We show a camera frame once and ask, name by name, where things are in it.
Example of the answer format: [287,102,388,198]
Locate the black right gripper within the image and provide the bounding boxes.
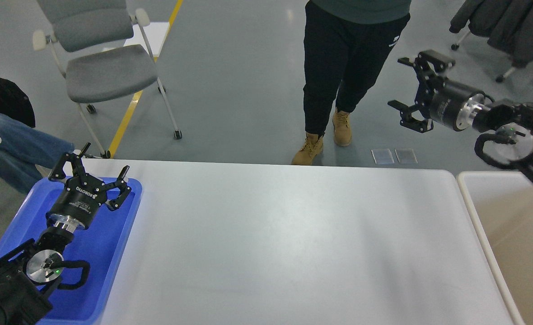
[388,50,491,133]

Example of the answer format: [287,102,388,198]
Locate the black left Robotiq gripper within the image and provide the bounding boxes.
[46,142,132,231]

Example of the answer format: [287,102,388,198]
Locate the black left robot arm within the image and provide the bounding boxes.
[0,143,132,325]

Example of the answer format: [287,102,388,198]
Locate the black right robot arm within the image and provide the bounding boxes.
[388,50,533,183]

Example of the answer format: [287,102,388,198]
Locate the right metal floor plate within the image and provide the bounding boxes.
[395,149,418,164]

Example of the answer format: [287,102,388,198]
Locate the metal floor plate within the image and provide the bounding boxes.
[395,149,418,164]
[371,149,395,165]

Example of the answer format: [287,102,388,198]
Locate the blue plastic tray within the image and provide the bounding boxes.
[0,178,142,325]

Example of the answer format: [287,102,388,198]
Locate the left metal floor plate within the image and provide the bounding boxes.
[371,149,395,165]

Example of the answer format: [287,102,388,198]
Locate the standing person black trousers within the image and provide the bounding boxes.
[291,0,411,165]

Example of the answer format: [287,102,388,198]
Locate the seated person in jeans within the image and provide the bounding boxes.
[0,78,75,194]

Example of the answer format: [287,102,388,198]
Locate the chair with dark coats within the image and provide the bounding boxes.
[449,0,533,83]

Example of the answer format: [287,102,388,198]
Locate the grey office chair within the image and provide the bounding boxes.
[33,0,182,158]

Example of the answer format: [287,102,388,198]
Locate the white floor board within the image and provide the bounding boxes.
[100,21,169,59]

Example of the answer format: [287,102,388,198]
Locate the beige plastic bin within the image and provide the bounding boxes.
[457,171,533,325]

